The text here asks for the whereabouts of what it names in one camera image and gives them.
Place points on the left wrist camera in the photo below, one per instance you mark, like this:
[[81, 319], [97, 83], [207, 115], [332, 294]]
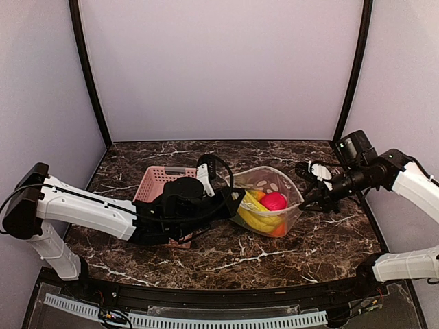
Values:
[[195, 198]]

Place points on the right black frame post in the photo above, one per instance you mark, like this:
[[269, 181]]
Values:
[[364, 26]]

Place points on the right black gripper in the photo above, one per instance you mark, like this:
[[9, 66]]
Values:
[[328, 203]]

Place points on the pink plastic basket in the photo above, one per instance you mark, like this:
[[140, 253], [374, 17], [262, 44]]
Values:
[[150, 188]]

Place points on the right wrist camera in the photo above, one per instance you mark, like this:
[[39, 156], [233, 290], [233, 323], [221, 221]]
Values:
[[355, 147]]

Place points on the yellow toy banana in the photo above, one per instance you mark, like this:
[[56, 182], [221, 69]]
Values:
[[255, 215]]

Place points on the clear dotted zip bag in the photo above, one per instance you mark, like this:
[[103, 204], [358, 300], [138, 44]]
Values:
[[268, 179]]

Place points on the white slotted cable duct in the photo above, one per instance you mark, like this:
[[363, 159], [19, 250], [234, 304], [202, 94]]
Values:
[[160, 317]]

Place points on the black frame post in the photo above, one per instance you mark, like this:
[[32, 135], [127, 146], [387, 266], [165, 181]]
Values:
[[364, 26], [78, 32]]

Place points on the orange toy fruit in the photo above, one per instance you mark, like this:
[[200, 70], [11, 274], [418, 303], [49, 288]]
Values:
[[280, 231]]

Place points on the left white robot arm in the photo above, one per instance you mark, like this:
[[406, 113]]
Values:
[[40, 198]]

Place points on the black front rail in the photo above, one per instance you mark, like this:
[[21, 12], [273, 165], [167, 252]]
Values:
[[326, 296]]

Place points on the red toy fruit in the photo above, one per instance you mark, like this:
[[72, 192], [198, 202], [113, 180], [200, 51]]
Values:
[[274, 201]]

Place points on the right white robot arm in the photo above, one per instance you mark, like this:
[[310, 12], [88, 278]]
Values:
[[396, 172]]

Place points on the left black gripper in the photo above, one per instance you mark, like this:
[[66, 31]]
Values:
[[229, 206]]

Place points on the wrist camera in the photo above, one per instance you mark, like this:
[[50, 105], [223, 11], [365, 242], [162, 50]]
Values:
[[355, 147], [195, 198]]

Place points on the left black frame post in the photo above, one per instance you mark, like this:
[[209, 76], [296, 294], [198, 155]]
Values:
[[78, 32]]

